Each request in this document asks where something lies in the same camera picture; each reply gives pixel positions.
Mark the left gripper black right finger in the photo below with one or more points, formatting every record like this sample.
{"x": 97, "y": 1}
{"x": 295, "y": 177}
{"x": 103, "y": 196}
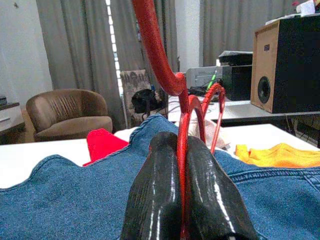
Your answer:
{"x": 212, "y": 200}

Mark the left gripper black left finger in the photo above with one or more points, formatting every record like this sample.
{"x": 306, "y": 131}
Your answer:
{"x": 155, "y": 195}

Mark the blue denim jacket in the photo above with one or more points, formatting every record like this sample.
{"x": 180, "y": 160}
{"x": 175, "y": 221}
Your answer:
{"x": 75, "y": 200}

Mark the red plastic clothes hanger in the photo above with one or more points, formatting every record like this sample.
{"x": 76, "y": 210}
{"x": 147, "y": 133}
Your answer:
{"x": 155, "y": 50}

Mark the cream white cloth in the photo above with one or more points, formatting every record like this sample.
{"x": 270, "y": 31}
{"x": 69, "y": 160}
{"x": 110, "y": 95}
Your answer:
{"x": 225, "y": 145}

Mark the red cloth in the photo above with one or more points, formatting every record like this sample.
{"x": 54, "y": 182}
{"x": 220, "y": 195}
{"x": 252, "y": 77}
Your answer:
{"x": 102, "y": 145}

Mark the orange button shirt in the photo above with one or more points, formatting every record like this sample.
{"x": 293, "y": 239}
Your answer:
{"x": 275, "y": 157}

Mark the black backpack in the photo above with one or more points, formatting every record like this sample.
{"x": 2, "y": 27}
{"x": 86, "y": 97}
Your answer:
{"x": 145, "y": 100}

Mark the grey office desk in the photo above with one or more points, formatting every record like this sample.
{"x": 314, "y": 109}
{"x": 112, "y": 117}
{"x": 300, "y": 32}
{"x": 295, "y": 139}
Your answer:
{"x": 250, "y": 110}

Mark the patterned fabric chair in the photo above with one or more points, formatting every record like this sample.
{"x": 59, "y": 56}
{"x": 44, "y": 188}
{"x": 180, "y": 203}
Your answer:
{"x": 135, "y": 80}

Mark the brown armchair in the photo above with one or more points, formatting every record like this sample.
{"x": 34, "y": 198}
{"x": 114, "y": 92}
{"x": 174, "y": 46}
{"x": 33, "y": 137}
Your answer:
{"x": 70, "y": 112}

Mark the green pen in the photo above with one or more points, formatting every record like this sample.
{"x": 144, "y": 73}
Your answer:
{"x": 212, "y": 80}

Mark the black box device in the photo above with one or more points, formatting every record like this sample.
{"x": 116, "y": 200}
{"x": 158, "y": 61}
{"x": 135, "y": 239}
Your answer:
{"x": 236, "y": 80}

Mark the grey printer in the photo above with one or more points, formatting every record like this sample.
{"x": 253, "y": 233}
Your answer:
{"x": 200, "y": 75}

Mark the white table with black legs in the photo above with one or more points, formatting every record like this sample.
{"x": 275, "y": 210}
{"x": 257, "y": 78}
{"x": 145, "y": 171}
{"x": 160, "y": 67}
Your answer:
{"x": 25, "y": 162}

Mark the grey curtain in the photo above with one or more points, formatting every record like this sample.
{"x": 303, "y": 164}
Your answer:
{"x": 125, "y": 62}
{"x": 225, "y": 25}
{"x": 75, "y": 37}

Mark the wooden speaker with black front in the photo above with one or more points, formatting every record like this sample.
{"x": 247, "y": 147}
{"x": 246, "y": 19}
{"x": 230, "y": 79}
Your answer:
{"x": 300, "y": 62}

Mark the white drawer cabinet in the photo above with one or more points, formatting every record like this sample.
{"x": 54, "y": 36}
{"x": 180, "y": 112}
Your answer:
{"x": 10, "y": 115}

